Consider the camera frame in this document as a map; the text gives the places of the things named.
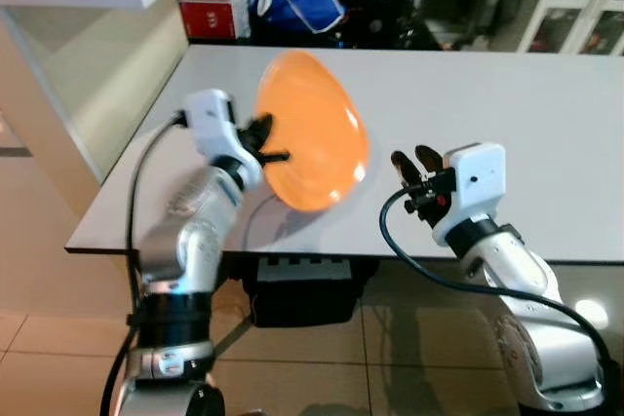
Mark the orange plastic plate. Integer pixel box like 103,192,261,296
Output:
255,51,371,212

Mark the white dining table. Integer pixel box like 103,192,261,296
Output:
66,44,624,263

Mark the white raised shelf unit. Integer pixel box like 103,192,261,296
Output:
0,0,211,183

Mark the white glass door cabinet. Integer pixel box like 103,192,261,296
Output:
517,0,624,55

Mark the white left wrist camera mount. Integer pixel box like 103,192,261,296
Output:
183,90,264,191

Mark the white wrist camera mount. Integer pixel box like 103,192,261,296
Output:
432,143,508,246
183,90,264,191

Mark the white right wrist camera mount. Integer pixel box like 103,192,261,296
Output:
432,143,508,246

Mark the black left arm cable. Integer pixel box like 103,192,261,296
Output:
100,114,191,416

